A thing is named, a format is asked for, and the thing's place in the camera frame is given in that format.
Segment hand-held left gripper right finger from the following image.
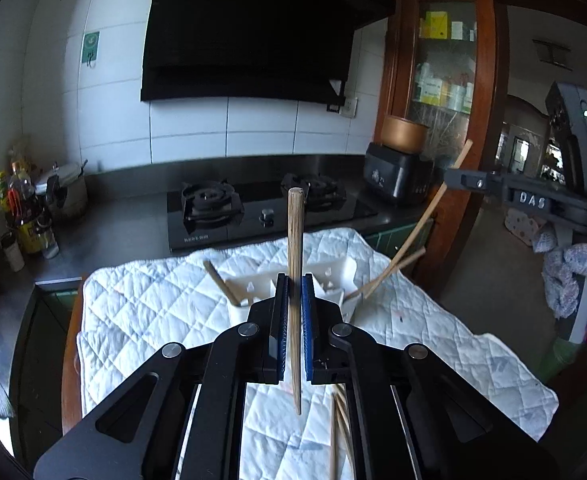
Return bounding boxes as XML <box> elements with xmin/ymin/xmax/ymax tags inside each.
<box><xmin>302</xmin><ymin>274</ymin><xmax>560</xmax><ymax>480</ymax></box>

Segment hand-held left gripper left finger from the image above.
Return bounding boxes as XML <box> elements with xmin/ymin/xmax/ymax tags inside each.
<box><xmin>32</xmin><ymin>272</ymin><xmax>291</xmax><ymax>480</ymax></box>

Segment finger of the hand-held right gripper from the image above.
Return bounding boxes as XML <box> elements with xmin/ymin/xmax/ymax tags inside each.
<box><xmin>443</xmin><ymin>167</ymin><xmax>507</xmax><ymax>202</ymax></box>

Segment white plastic utensil holder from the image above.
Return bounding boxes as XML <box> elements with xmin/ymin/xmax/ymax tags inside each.
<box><xmin>226</xmin><ymin>255</ymin><xmax>362</xmax><ymax>326</ymax></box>

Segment wooden chopstick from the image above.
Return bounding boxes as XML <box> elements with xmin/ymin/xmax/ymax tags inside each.
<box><xmin>288</xmin><ymin>187</ymin><xmax>306</xmax><ymax>416</ymax></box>
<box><xmin>202</xmin><ymin>260</ymin><xmax>242</xmax><ymax>307</ymax></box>
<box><xmin>334</xmin><ymin>384</ymin><xmax>355</xmax><ymax>463</ymax></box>
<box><xmin>330</xmin><ymin>391</ymin><xmax>337</xmax><ymax>480</ymax></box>
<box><xmin>346</xmin><ymin>247</ymin><xmax>427</xmax><ymax>302</ymax></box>
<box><xmin>386</xmin><ymin>139</ymin><xmax>475</xmax><ymax>276</ymax></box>

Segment person's right hand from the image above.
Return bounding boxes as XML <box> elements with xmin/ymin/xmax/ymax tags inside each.
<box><xmin>542</xmin><ymin>241</ymin><xmax>587</xmax><ymax>332</ymax></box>

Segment dotted white board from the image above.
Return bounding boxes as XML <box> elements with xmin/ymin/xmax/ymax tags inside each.
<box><xmin>505</xmin><ymin>209</ymin><xmax>540</xmax><ymax>247</ymax></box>

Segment black kitchen appliance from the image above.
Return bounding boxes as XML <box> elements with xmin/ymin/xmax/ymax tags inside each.
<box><xmin>363</xmin><ymin>140</ymin><xmax>435</xmax><ymax>206</ymax></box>

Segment copper coloured pot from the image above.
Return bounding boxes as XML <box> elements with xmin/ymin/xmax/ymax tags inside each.
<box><xmin>380</xmin><ymin>114</ymin><xmax>430</xmax><ymax>154</ymax></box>

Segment wooden glass door cabinet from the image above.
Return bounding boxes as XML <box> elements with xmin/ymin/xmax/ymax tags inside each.
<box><xmin>372</xmin><ymin>0</ymin><xmax>510</xmax><ymax>301</ymax></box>

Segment black gas stove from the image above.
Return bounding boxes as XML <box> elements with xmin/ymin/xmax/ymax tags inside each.
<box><xmin>166</xmin><ymin>172</ymin><xmax>379</xmax><ymax>254</ymax></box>

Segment white quilted mat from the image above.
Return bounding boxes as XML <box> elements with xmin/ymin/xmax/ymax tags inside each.
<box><xmin>76</xmin><ymin>227</ymin><xmax>560</xmax><ymax>480</ymax></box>

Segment yellow green box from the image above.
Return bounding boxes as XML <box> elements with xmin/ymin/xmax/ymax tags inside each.
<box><xmin>420</xmin><ymin>11</ymin><xmax>449</xmax><ymax>40</ymax></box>

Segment small clear bottle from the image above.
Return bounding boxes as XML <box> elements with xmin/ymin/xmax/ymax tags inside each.
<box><xmin>40</xmin><ymin>220</ymin><xmax>60</xmax><ymax>260</ymax></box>

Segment metal cooking pot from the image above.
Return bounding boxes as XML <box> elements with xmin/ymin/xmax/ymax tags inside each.
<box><xmin>47</xmin><ymin>159</ymin><xmax>90</xmax><ymax>213</ymax></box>

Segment black range hood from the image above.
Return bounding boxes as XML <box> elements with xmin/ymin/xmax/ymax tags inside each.
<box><xmin>140</xmin><ymin>0</ymin><xmax>397</xmax><ymax>107</ymax></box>

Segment dark soy sauce bottle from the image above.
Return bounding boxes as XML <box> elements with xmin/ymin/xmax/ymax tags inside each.
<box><xmin>16</xmin><ymin>167</ymin><xmax>57</xmax><ymax>257</ymax></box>

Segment small white jar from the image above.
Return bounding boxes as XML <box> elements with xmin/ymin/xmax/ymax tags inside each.
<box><xmin>0</xmin><ymin>232</ymin><xmax>27</xmax><ymax>272</ymax></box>

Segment green wall hook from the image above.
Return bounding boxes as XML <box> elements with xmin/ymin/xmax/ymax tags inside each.
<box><xmin>82</xmin><ymin>31</ymin><xmax>100</xmax><ymax>67</ymax></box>

